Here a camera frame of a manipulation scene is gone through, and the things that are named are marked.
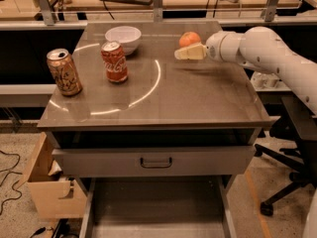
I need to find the open grey middle drawer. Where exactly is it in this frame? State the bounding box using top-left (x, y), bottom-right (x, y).
top-left (79, 177), bottom-right (238, 238)

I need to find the clear bottle left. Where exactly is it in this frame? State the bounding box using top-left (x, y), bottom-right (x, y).
top-left (251, 72), bottom-right (266, 88)

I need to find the grey top drawer front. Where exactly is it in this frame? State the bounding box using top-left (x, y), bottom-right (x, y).
top-left (53, 146), bottom-right (255, 178)

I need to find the orange fruit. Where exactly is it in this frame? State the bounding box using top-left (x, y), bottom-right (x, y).
top-left (178, 32), bottom-right (201, 48)

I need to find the red Coca-Cola can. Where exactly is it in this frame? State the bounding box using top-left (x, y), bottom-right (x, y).
top-left (101, 41), bottom-right (128, 83)

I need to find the black office chair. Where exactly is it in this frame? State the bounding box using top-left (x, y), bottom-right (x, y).
top-left (255, 96), bottom-right (317, 216)

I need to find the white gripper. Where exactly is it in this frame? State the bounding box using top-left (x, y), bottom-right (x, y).
top-left (174, 31), bottom-right (245, 63)

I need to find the gold LaCroix can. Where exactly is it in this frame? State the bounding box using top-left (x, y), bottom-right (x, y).
top-left (47, 49), bottom-right (82, 96)

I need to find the white bowl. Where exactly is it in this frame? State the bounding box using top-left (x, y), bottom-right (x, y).
top-left (105, 26), bottom-right (142, 56)

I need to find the clear bottle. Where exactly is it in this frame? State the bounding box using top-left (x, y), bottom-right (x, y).
top-left (251, 72), bottom-right (266, 88)
top-left (265, 73), bottom-right (279, 88)

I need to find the black floor cable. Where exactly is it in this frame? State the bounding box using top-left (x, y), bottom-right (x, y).
top-left (0, 150), bottom-right (24, 216)

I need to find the cardboard box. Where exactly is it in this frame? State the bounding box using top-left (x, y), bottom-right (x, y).
top-left (18, 133), bottom-right (87, 219)

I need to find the grey metal drawer cabinet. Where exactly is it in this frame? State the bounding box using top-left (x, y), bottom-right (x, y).
top-left (37, 20), bottom-right (271, 238)

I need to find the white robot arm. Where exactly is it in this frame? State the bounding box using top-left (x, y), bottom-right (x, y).
top-left (174, 27), bottom-right (317, 216)

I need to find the clear bottle right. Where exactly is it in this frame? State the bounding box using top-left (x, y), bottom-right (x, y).
top-left (265, 73), bottom-right (279, 88)

